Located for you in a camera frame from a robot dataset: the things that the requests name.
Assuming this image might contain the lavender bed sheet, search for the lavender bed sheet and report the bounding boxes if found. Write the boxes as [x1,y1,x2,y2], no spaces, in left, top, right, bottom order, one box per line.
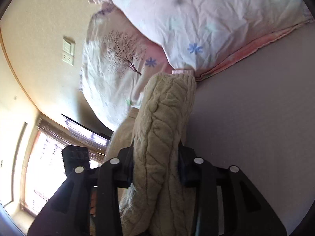
[186,23,314,233]

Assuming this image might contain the person's left hand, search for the person's left hand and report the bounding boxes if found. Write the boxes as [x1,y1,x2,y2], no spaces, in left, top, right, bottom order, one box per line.
[90,188,97,217]

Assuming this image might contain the pink floral pillow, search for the pink floral pillow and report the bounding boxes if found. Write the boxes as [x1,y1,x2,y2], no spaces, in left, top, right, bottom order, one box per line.
[91,0,314,80]

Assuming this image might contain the white wall switch socket panel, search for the white wall switch socket panel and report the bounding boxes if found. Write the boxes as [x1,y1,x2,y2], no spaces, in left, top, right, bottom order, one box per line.
[62,36,75,66]

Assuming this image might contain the white tree-print pillow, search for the white tree-print pillow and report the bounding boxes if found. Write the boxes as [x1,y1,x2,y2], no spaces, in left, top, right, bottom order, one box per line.
[81,2,173,131]

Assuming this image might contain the cream cable-knit sweater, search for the cream cable-knit sweater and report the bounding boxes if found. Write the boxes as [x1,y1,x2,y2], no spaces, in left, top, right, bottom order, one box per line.
[107,73,196,235]

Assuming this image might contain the brown window curtain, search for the brown window curtain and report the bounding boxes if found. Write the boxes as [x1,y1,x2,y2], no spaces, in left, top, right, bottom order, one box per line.
[36,118,107,162]

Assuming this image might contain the black flat screen television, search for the black flat screen television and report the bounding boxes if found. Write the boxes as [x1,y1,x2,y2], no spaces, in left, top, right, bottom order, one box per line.
[62,114,110,149]

